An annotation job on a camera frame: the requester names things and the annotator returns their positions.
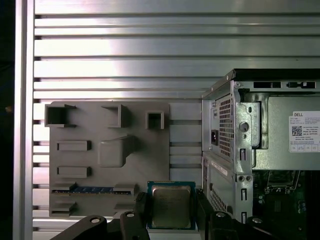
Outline grey power supply unit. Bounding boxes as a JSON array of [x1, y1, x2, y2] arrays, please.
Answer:
[[209, 94, 320, 171]]

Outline RAM stick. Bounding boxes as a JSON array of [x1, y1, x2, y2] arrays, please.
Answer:
[[51, 186, 131, 195]]

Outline grey parts rack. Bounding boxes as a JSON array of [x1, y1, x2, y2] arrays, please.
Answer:
[[44, 101, 171, 218]]

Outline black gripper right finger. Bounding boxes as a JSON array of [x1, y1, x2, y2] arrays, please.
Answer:
[[195, 189, 282, 240]]

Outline black PC case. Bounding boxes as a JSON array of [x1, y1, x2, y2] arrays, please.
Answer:
[[201, 68, 320, 240]]

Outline silver CPU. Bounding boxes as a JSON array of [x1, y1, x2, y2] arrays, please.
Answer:
[[146, 180, 198, 231]]

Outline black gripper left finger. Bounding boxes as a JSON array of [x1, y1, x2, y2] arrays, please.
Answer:
[[49, 191, 151, 240]]

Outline CPU socket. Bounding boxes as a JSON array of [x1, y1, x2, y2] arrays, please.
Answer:
[[266, 193, 300, 221]]

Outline green motherboard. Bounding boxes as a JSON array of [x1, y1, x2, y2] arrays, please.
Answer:
[[252, 169, 320, 240]]

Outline metal socket cover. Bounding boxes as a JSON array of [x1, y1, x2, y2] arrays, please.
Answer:
[[265, 170, 302, 195]]

